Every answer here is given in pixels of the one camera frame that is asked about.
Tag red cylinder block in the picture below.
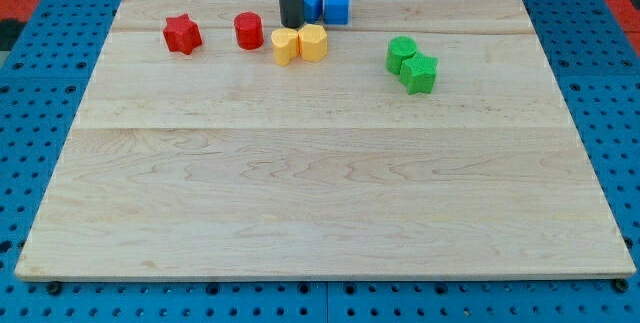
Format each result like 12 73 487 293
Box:
234 11 264 50

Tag red star block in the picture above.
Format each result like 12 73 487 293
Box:
163 14 203 55

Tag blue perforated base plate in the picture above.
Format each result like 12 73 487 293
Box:
1 0 639 322

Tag light wooden board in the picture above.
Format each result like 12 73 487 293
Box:
15 0 636 282

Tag yellow hexagon block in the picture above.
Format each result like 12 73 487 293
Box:
298 24 328 62

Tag yellow heart block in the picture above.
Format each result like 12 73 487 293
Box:
271 28 299 66

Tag green star block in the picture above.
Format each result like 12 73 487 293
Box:
399 52 439 95

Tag green cylinder block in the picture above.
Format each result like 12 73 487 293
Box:
385 36 417 75

